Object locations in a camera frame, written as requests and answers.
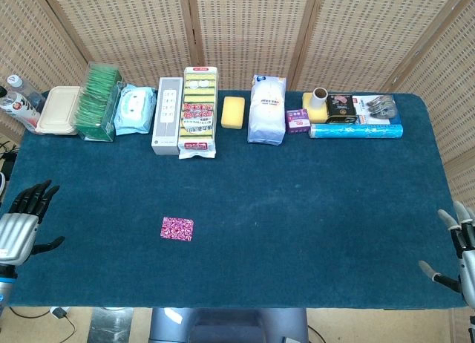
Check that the pink patterned card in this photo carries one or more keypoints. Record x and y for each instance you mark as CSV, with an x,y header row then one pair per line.
x,y
177,228

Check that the blue felt table mat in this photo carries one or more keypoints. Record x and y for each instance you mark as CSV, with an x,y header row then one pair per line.
x,y
259,209

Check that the yellow sponge multipack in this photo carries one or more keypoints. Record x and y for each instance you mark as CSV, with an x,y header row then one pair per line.
x,y
196,113

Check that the silver floor plate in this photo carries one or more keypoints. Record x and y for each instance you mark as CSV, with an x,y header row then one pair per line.
x,y
111,326

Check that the right grey silver robot hand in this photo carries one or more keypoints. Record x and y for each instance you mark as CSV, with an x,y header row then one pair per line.
x,y
468,261

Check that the rattan folding screen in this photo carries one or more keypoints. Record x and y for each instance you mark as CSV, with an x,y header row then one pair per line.
x,y
241,23

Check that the beige lunch box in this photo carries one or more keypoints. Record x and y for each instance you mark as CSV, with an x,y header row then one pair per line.
x,y
57,109

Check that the green tea bag box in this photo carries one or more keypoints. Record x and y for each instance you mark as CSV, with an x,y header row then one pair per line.
x,y
96,101

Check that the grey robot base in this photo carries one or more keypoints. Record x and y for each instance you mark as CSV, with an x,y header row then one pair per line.
x,y
230,326

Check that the white paper bag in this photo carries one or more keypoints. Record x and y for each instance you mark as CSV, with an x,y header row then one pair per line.
x,y
266,109

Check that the white power strip box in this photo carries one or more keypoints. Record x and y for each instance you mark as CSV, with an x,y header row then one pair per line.
x,y
167,116

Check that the white labelled drink bottle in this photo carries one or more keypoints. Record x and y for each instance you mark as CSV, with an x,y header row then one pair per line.
x,y
18,109

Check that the blue cling film roll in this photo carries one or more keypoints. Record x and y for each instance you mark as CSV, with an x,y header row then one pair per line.
x,y
356,130

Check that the light blue wet wipes pack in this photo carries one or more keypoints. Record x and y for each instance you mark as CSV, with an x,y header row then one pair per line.
x,y
133,107

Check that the small purple box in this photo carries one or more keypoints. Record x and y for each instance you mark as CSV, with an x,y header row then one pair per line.
x,y
297,121

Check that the dark wrapped packet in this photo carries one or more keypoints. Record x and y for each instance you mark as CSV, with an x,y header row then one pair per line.
x,y
378,107

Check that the yellow sponge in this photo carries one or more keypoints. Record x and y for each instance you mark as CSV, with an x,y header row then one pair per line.
x,y
233,112
315,114

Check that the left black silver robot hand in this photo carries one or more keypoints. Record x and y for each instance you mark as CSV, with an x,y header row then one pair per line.
x,y
16,228

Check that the clear water bottle white cap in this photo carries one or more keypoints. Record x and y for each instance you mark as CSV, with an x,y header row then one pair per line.
x,y
23,88

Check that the white paper roll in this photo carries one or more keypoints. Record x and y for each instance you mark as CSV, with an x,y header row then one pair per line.
x,y
319,98

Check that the black tin can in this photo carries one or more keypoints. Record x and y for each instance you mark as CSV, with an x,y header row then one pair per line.
x,y
341,109

